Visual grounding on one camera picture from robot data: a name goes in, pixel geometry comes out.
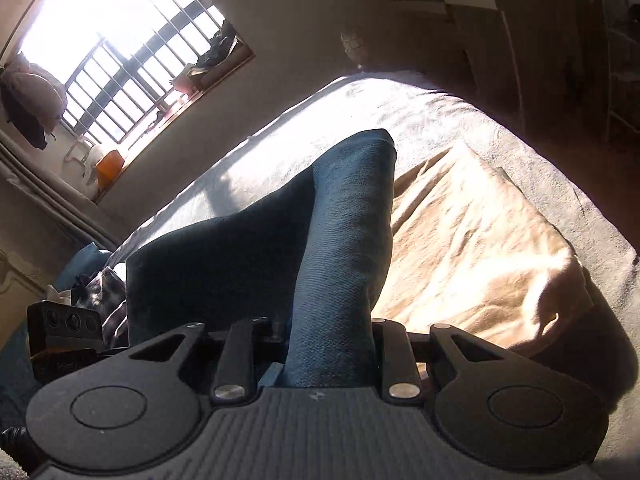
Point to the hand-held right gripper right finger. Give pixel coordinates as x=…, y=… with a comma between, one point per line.
x=387, y=340

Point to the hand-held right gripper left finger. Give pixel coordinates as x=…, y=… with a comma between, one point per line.
x=277, y=340

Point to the blue denim jeans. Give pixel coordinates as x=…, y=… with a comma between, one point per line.
x=340, y=235

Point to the hanging clothes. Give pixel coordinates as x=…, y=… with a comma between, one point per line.
x=32, y=95

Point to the white fleece garment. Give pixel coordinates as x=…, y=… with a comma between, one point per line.
x=60, y=294

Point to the dark plaid shirt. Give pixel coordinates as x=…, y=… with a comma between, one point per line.
x=107, y=305

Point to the cream carved headboard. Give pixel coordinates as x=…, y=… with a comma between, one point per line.
x=20, y=285

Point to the beige cotton garment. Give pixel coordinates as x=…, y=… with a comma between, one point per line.
x=475, y=250

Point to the grey curtain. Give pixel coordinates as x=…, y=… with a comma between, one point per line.
x=50, y=195

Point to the white plastic bag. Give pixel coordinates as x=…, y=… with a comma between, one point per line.
x=90, y=165

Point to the grey bed blanket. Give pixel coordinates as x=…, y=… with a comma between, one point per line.
x=450, y=110

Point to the metal window grille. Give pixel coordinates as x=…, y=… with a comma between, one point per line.
x=75, y=78

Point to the clay pot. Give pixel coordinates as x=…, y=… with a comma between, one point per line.
x=182, y=82

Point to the dark cloth bundle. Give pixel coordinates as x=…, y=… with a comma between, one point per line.
x=217, y=42

